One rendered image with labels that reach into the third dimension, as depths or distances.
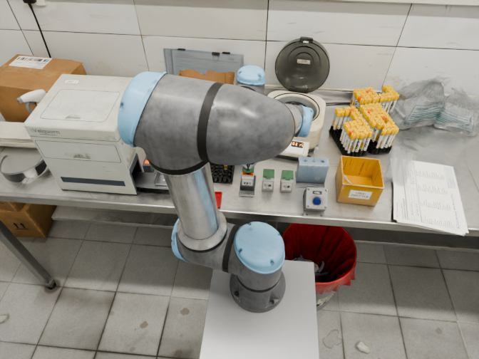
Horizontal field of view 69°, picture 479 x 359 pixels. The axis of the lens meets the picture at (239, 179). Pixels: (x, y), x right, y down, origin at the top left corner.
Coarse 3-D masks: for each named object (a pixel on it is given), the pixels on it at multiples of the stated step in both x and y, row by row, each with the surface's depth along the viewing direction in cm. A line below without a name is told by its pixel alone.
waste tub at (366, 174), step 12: (348, 156) 121; (348, 168) 125; (360, 168) 124; (372, 168) 123; (336, 180) 124; (360, 180) 126; (372, 180) 125; (336, 192) 122; (348, 192) 116; (360, 192) 115; (372, 192) 114; (360, 204) 119; (372, 204) 118
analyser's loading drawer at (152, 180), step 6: (132, 174) 123; (138, 174) 123; (144, 174) 123; (150, 174) 123; (156, 174) 119; (162, 174) 123; (138, 180) 121; (144, 180) 121; (150, 180) 121; (156, 180) 120; (162, 180) 121; (138, 186) 120; (144, 186) 120; (150, 186) 120; (156, 186) 120; (162, 186) 119
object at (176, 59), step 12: (168, 48) 148; (180, 48) 148; (168, 60) 152; (180, 60) 150; (192, 60) 149; (204, 60) 148; (216, 60) 147; (228, 60) 146; (240, 60) 145; (168, 72) 155; (204, 72) 152
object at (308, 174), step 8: (304, 160) 120; (312, 160) 120; (320, 160) 120; (328, 160) 120; (304, 168) 119; (312, 168) 119; (320, 168) 119; (328, 168) 119; (296, 176) 126; (304, 176) 122; (312, 176) 122; (320, 176) 122; (296, 184) 125; (304, 184) 124; (312, 184) 124; (320, 184) 124
